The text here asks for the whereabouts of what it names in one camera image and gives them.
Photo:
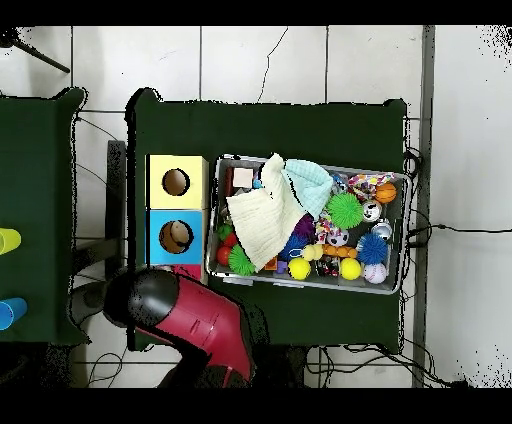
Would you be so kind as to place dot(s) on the black white soccer ball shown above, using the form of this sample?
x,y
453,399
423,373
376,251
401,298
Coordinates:
x,y
371,211

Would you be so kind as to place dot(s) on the black tripod leg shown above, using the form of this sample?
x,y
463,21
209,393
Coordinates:
x,y
40,56

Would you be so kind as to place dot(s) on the yellow tennis ball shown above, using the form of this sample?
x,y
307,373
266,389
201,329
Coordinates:
x,y
300,269

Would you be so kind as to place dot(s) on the large green fuzzy ball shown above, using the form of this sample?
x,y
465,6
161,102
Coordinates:
x,y
345,210

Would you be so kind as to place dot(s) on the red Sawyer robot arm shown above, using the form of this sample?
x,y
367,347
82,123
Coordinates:
x,y
200,320

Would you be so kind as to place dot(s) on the orange basketball toy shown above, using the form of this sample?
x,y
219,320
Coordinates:
x,y
386,194

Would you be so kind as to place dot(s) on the dark green table cloth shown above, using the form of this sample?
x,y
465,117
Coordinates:
x,y
36,176
280,128

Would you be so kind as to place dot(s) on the clear mesh bin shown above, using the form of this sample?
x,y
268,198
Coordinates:
x,y
210,240

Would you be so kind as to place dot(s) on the pale wooden cube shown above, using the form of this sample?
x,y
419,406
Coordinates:
x,y
242,177

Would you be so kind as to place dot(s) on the black equipment stand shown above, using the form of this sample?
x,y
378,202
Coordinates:
x,y
117,200

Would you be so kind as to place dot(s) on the blue plastic cup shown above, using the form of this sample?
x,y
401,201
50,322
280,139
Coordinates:
x,y
11,313

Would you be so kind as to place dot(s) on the smooth yellow ball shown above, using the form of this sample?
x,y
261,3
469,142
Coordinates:
x,y
351,269

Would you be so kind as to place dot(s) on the cream yellow waffle cloth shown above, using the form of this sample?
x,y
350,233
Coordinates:
x,y
260,220

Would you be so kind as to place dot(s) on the white baseball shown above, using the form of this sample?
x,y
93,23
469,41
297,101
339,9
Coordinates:
x,y
375,274

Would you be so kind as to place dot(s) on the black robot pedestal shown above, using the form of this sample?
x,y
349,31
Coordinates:
x,y
280,368

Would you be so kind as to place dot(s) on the yellow plastic cup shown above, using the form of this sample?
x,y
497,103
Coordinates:
x,y
8,241

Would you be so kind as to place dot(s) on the mint green waffle cloth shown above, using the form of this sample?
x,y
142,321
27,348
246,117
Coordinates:
x,y
314,184

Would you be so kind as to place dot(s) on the blue fuzzy ball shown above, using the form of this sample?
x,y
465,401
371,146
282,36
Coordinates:
x,y
373,248

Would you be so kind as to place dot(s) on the wooden box with three holes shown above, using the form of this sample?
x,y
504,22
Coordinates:
x,y
176,214

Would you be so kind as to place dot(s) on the green spiky ball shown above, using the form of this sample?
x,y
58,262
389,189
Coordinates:
x,y
241,262

